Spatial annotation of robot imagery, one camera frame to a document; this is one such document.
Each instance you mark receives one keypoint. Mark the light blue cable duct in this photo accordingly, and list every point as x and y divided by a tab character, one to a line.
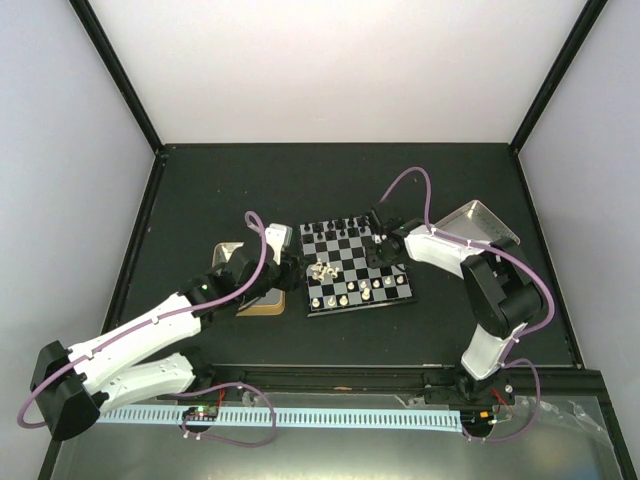
287	417

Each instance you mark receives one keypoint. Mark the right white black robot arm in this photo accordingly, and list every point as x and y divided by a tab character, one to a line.
500	286

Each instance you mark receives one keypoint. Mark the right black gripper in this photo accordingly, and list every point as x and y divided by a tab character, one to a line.
396	262

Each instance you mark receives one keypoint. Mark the black and silver chessboard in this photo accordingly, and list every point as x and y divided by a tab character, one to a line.
334	253

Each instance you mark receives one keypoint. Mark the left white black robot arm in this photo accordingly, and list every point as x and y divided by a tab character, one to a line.
73	386

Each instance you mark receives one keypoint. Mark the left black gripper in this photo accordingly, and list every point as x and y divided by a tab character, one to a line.
292	274

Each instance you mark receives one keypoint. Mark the black aluminium frame post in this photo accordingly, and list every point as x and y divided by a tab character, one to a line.
89	20
571	46

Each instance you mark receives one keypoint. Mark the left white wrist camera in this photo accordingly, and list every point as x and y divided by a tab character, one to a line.
278	237

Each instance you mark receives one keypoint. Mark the black aluminium frame left post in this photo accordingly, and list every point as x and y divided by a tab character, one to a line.
89	20

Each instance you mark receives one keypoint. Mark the black aluminium frame right post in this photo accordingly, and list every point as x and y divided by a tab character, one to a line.
571	46

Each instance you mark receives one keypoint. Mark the small green circuit board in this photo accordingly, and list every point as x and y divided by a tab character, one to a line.
200	413

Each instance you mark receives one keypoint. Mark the gold metal tin tray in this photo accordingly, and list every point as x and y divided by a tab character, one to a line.
271	304

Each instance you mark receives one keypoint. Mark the pink metal tin tray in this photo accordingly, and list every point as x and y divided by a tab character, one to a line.
472	221

